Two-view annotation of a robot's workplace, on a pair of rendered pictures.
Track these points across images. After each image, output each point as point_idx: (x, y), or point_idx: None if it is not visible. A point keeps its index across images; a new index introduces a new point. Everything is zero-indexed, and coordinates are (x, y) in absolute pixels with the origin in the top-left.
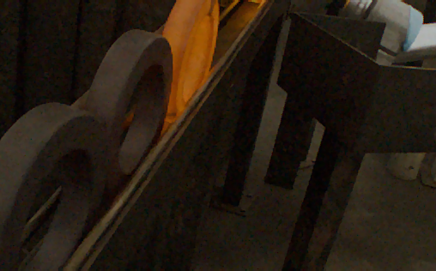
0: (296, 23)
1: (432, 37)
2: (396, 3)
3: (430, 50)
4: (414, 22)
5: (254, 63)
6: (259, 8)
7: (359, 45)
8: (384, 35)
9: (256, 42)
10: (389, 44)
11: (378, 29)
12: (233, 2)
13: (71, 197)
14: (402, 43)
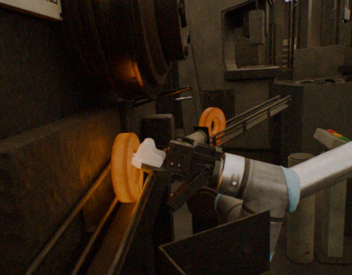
0: (164, 264)
1: (305, 178)
2: (267, 170)
3: (308, 190)
4: (293, 185)
5: (156, 233)
6: (128, 224)
7: (247, 244)
8: (266, 205)
9: (133, 267)
10: (273, 212)
11: (262, 220)
12: (102, 220)
13: None
14: (287, 207)
